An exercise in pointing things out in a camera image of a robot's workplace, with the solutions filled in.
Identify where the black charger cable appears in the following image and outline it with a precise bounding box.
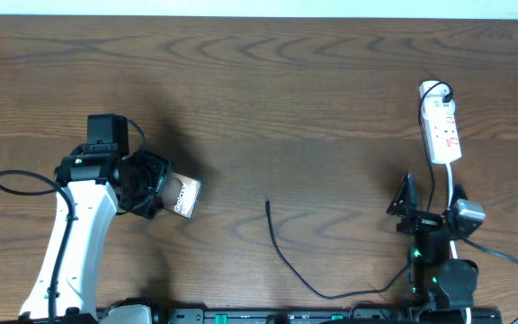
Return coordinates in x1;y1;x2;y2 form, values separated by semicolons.
264;80;454;301

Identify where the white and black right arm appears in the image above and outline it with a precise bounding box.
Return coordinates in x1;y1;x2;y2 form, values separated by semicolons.
387;173;486;323

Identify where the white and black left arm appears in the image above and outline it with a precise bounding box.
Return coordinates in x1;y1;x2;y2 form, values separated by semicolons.
17;113;173;323

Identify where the white power strip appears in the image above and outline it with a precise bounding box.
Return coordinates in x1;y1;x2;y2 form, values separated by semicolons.
419;80;461;165

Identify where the white power strip cord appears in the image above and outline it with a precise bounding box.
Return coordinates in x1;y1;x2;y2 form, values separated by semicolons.
444;162;473;324

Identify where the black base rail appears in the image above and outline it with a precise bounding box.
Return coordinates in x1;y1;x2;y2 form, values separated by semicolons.
96;306;503;324

